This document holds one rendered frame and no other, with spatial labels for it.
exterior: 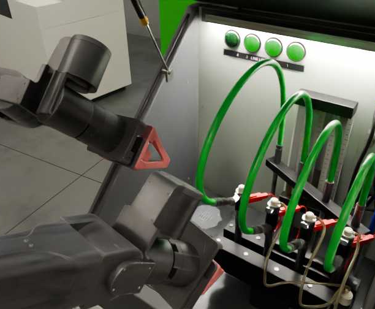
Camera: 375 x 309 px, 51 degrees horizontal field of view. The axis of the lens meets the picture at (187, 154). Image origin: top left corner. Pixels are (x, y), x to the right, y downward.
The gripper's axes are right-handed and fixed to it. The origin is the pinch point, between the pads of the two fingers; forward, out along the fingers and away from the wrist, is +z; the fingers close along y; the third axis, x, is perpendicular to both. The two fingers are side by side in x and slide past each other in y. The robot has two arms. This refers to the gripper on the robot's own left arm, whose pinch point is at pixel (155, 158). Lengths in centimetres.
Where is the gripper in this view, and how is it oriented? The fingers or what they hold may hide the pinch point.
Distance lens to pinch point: 63.5
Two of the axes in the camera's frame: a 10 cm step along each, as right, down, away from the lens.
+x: -4.0, 9.1, -1.4
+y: -6.6, -1.8, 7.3
